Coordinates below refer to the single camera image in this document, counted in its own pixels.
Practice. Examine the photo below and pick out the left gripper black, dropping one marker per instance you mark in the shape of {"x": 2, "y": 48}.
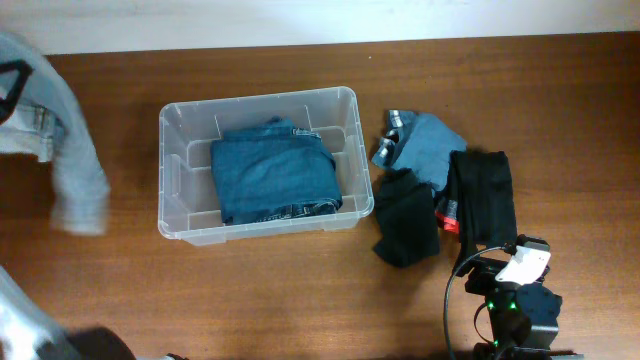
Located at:
{"x": 5, "y": 105}

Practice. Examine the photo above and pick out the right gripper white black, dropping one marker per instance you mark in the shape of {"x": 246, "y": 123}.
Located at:
{"x": 484, "y": 269}

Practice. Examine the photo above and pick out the light blue jeans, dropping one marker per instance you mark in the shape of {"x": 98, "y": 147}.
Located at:
{"x": 49, "y": 124}

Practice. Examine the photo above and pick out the dark blue jeans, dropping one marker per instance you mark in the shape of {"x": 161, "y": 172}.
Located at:
{"x": 274, "y": 171}

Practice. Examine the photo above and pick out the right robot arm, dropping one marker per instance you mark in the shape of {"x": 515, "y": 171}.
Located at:
{"x": 523, "y": 313}

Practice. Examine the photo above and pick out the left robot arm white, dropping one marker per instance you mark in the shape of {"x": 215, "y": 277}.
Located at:
{"x": 29, "y": 333}

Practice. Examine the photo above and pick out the black garment with red trim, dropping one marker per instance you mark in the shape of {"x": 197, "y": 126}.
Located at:
{"x": 477, "y": 204}

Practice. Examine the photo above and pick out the black folded garment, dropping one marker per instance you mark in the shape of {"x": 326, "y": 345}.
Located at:
{"x": 404, "y": 210}

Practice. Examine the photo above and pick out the blue grey folded garment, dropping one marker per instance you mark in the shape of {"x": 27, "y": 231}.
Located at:
{"x": 420, "y": 142}

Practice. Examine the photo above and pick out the clear plastic storage bin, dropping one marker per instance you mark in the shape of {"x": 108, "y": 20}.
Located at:
{"x": 188, "y": 208}

